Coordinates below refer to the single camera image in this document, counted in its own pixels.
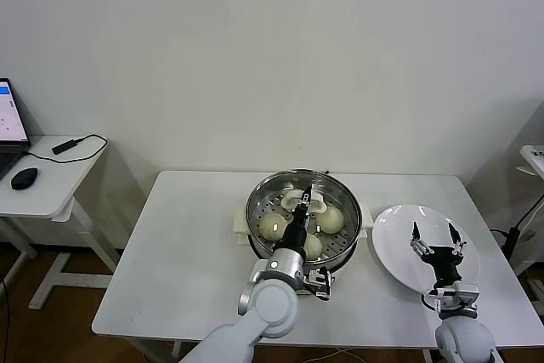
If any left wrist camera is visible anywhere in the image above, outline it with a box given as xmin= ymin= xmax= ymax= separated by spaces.
xmin=302 ymin=266 xmax=337 ymax=301

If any white round plate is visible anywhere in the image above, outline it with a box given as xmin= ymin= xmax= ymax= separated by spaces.
xmin=371 ymin=204 xmax=480 ymax=296

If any white floor cable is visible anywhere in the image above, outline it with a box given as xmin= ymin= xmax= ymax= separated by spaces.
xmin=312 ymin=348 xmax=354 ymax=362

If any stainless steel steamer basket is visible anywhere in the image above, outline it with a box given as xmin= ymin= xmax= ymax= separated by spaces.
xmin=245 ymin=169 xmax=363 ymax=270

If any white side desk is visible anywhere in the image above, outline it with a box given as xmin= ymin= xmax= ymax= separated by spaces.
xmin=0 ymin=135 xmax=122 ymax=311

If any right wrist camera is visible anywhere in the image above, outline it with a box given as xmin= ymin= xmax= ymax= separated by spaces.
xmin=422 ymin=281 xmax=480 ymax=311

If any black power cable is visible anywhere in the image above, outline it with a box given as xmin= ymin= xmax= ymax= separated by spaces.
xmin=488 ymin=192 xmax=544 ymax=260

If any black computer mouse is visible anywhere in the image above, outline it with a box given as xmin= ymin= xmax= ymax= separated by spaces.
xmin=8 ymin=167 xmax=38 ymax=191

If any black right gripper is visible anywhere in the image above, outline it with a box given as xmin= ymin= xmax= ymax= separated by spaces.
xmin=409 ymin=221 xmax=468 ymax=286

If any thin black cable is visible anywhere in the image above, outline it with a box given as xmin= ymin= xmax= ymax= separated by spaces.
xmin=20 ymin=133 xmax=108 ymax=165

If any round glass lid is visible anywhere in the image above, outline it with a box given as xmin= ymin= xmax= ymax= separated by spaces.
xmin=246 ymin=169 xmax=363 ymax=263

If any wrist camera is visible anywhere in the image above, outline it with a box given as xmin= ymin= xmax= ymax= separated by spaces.
xmin=302 ymin=266 xmax=337 ymax=301
xmin=422 ymin=281 xmax=480 ymax=311

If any black rectangular adapter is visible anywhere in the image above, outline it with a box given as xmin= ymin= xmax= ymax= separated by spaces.
xmin=49 ymin=138 xmax=84 ymax=156

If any stainless steel steamer pot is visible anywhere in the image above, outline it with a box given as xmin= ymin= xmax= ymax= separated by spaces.
xmin=231 ymin=203 xmax=375 ymax=300

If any black laptop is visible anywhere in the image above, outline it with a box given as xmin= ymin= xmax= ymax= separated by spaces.
xmin=0 ymin=77 xmax=31 ymax=180

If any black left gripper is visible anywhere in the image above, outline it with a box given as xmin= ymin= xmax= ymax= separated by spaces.
xmin=278 ymin=186 xmax=314 ymax=257

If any white steamed baozi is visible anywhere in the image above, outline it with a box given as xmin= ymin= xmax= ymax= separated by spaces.
xmin=258 ymin=214 xmax=286 ymax=242
xmin=316 ymin=206 xmax=344 ymax=235
xmin=303 ymin=234 xmax=325 ymax=260

